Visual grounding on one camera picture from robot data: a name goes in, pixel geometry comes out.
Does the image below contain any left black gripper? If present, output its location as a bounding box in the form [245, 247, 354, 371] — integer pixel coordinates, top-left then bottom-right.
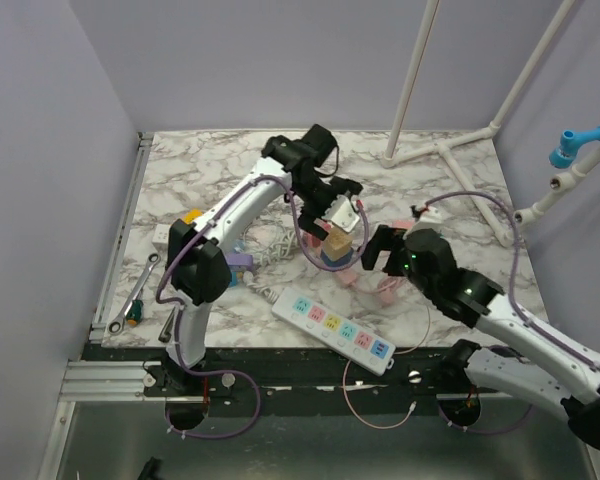
[293, 175, 362, 241]

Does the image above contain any beige cube adapter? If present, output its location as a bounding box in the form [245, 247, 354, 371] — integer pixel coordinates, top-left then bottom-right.
[321, 227, 353, 262]

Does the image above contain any pink round plug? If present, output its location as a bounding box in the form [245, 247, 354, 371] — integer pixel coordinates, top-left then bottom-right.
[379, 284, 397, 306]

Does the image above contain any white power strip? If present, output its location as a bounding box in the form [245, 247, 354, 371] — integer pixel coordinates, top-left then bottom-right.
[272, 287, 396, 376]

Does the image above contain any yellow cube socket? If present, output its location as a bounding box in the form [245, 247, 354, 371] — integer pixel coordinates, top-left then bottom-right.
[182, 209, 204, 224]

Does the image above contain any white tiger cube adapter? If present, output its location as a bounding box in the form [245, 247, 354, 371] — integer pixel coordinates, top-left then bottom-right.
[152, 224, 170, 249]

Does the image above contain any pink cube socket adapter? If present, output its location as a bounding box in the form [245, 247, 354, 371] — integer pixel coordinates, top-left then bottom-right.
[392, 219, 415, 234]

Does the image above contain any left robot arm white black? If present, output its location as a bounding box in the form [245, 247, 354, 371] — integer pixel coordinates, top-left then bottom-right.
[156, 124, 370, 395]

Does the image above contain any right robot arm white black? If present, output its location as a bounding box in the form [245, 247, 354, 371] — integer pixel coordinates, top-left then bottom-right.
[361, 225, 600, 451]

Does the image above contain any dark blue cube socket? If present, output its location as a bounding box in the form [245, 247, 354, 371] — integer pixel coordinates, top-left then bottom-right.
[320, 250, 353, 271]

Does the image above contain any pink flat adapter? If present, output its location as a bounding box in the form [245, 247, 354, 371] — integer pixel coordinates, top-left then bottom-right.
[335, 269, 359, 287]

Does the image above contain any purple usb power strip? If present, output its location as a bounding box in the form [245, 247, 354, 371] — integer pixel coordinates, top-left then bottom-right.
[225, 252, 254, 272]

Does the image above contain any blue pipe fitting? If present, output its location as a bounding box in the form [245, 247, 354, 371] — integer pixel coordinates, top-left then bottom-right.
[549, 126, 600, 169]

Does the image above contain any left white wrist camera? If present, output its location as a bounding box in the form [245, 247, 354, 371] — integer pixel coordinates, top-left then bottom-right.
[322, 195, 361, 234]

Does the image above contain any thin pink power cord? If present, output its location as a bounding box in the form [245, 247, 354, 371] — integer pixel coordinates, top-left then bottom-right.
[342, 277, 434, 431]

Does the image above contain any white pvc pipe frame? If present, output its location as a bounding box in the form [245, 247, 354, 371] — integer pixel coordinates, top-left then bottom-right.
[383, 0, 600, 249]

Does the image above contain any dark metal t-handle key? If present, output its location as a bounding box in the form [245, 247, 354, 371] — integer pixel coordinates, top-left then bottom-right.
[158, 306, 179, 344]

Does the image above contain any ratchet wrench green handle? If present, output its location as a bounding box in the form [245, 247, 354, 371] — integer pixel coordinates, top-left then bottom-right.
[107, 253, 161, 336]

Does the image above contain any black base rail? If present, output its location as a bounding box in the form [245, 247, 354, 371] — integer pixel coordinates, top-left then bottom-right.
[80, 344, 489, 418]

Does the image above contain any aluminium extrusion rail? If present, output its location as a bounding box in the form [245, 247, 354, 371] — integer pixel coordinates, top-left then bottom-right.
[59, 361, 146, 402]

